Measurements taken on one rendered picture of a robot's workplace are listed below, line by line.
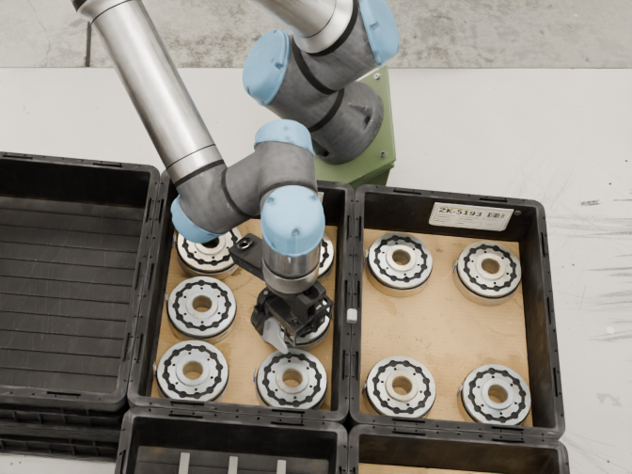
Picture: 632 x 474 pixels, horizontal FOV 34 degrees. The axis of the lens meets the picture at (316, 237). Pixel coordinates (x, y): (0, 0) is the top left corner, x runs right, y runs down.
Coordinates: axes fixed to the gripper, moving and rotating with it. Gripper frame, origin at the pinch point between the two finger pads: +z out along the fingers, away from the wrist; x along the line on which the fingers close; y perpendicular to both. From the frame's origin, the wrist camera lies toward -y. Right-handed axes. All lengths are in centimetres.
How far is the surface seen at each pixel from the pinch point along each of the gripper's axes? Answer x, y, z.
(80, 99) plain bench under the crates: 8, -65, 16
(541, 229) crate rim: 39.7, 15.9, -4.9
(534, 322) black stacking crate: 29.5, 25.0, 0.0
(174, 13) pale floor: 72, -128, 90
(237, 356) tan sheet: -7.5, -0.8, 1.8
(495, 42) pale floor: 141, -62, 95
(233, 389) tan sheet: -11.3, 3.0, 1.5
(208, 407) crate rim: -18.0, 6.2, -8.9
